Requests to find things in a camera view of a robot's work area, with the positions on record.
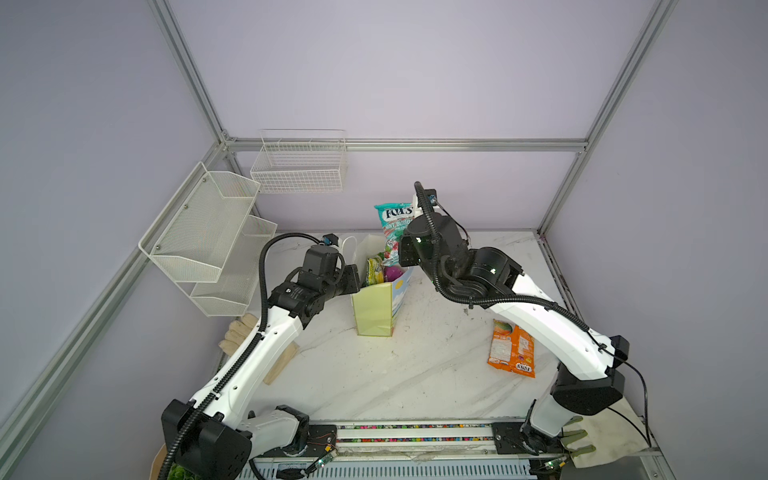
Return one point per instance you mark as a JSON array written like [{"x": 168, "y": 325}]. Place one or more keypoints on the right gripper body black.
[{"x": 408, "y": 255}]

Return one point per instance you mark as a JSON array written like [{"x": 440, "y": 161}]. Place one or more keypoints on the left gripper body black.
[{"x": 329, "y": 287}]

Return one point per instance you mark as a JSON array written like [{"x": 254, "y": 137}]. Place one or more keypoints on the white paper gift bag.
[{"x": 375, "y": 307}]

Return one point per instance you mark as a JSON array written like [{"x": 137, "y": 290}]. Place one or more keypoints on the teal Fox's candy bag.
[{"x": 394, "y": 219}]

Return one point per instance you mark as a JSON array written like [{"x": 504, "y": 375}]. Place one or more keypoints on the purple grape candy bag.
[{"x": 392, "y": 273}]

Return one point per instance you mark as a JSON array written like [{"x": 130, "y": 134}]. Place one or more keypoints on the orange Fox's candy bag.
[{"x": 512, "y": 350}]

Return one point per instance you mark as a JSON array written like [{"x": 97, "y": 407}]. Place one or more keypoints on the green snack bag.
[{"x": 374, "y": 271}]

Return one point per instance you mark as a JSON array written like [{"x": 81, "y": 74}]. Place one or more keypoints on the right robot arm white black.
[{"x": 588, "y": 381}]

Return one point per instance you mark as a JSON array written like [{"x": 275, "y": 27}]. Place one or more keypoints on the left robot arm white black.
[{"x": 215, "y": 434}]

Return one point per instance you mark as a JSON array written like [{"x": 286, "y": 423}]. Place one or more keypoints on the white mesh shelf lower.
[{"x": 232, "y": 294}]

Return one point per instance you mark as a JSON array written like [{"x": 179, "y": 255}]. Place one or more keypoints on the white mesh shelf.
[
  {"x": 232, "y": 294},
  {"x": 193, "y": 237}
]

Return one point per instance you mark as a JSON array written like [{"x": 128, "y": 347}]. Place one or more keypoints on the beige work glove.
[{"x": 237, "y": 333}]

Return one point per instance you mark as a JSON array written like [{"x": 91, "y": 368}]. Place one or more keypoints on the white mesh shelf upper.
[{"x": 193, "y": 237}]

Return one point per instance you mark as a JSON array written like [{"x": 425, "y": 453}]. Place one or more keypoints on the potted green plant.
[{"x": 177, "y": 472}]

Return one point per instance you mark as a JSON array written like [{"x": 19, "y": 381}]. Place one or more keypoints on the white garden glove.
[{"x": 608, "y": 436}]

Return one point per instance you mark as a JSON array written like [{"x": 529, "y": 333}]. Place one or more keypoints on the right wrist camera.
[{"x": 431, "y": 196}]

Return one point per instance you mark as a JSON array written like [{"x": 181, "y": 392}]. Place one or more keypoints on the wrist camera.
[
  {"x": 330, "y": 239},
  {"x": 431, "y": 196}
]

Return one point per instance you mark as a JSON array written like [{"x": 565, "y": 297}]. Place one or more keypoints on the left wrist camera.
[{"x": 330, "y": 239}]

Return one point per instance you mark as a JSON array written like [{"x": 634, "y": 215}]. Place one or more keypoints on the white wire basket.
[{"x": 292, "y": 161}]

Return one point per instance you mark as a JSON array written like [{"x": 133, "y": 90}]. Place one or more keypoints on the aluminium frame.
[{"x": 486, "y": 102}]

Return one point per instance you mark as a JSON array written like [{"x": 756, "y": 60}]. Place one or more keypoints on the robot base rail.
[{"x": 438, "y": 449}]

